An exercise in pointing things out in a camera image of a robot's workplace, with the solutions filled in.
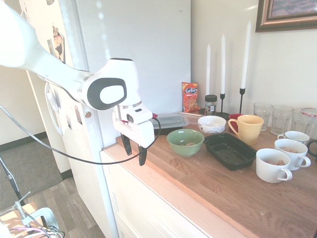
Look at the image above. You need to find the white bowl with swirl print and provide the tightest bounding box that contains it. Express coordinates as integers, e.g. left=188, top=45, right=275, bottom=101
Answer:
left=197, top=115, right=227, bottom=136

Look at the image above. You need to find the yellow ceramic mug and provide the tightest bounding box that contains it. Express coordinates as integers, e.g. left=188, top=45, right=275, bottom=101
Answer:
left=228, top=115, right=264, bottom=146

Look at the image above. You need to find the red ceramic mug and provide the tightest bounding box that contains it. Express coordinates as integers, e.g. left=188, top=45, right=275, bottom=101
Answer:
left=228, top=113, right=245, bottom=133

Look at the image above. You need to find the tall white taper candle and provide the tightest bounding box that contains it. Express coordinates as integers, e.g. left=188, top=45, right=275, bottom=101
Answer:
left=240, top=20, right=252, bottom=90

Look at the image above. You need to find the jar with red checkered lid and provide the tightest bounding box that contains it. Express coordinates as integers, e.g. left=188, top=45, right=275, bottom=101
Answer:
left=300, top=107, right=317, bottom=140

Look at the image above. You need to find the green ceramic bowl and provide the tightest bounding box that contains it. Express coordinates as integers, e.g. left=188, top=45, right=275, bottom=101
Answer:
left=166, top=128, right=205, bottom=157

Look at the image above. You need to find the black tripod pole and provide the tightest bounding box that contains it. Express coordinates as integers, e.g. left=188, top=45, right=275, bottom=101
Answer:
left=0, top=155, right=26, bottom=207

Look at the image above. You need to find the medium white taper candle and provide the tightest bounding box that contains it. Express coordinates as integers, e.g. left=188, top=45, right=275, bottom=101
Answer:
left=220, top=34, right=226, bottom=95

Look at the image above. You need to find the metal clamp with wires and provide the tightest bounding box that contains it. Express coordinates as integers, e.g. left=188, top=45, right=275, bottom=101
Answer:
left=0, top=190, right=65, bottom=238

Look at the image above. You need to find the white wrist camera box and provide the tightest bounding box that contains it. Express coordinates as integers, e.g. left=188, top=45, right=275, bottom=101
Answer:
left=126, top=108, right=154, bottom=125

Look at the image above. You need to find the short white taper candle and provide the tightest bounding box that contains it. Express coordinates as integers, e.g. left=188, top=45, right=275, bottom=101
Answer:
left=206, top=43, right=211, bottom=96

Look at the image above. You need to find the orange snack bag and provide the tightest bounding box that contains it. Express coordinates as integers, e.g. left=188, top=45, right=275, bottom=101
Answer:
left=181, top=82, right=202, bottom=113

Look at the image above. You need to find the framed painting brown frame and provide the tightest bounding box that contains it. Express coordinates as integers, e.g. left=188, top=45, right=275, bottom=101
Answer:
left=255, top=0, right=317, bottom=33

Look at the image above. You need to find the small white mug dark rim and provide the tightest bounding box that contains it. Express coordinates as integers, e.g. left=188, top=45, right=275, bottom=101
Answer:
left=277, top=130, right=311, bottom=146

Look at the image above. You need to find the large white mug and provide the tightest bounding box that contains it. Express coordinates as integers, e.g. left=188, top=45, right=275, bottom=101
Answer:
left=256, top=148, right=293, bottom=184

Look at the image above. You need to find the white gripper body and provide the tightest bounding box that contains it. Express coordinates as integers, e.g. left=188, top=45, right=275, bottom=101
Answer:
left=112, top=105, right=156, bottom=149

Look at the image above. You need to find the small arched fridge magnet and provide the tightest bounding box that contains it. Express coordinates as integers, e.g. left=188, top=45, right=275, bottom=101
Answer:
left=74, top=105, right=83, bottom=125

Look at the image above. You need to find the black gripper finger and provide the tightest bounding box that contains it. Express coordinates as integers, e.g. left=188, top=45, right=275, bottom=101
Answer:
left=120, top=133, right=133, bottom=156
left=138, top=145, right=148, bottom=167

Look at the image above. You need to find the clear glass tumbler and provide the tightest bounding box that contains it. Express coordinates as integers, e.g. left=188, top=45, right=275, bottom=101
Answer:
left=270, top=105, right=294, bottom=136
left=253, top=102, right=273, bottom=132
left=291, top=108, right=313, bottom=139

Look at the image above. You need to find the spice jar with dark lid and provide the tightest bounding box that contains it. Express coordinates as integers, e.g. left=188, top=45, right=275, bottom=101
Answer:
left=204, top=94, right=218, bottom=117

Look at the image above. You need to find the black container with clear lid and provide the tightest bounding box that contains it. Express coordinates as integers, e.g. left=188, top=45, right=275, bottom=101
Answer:
left=151, top=113, right=190, bottom=136

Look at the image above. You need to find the white refrigerator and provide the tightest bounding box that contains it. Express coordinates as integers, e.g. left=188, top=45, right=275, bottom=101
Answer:
left=18, top=0, right=192, bottom=238

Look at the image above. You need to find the white drawer cabinet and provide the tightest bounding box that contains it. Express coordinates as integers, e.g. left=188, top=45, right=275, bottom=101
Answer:
left=100, top=143, right=251, bottom=238

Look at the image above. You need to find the black open plastic tray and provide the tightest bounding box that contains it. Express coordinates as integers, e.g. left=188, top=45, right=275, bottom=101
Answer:
left=203, top=133, right=258, bottom=172

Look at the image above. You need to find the photo fridge magnet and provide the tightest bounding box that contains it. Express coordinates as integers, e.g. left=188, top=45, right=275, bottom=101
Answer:
left=51, top=23, right=66, bottom=64

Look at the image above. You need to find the white mug with cereal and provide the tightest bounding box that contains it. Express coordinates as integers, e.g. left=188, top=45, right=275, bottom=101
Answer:
left=274, top=138, right=312, bottom=172

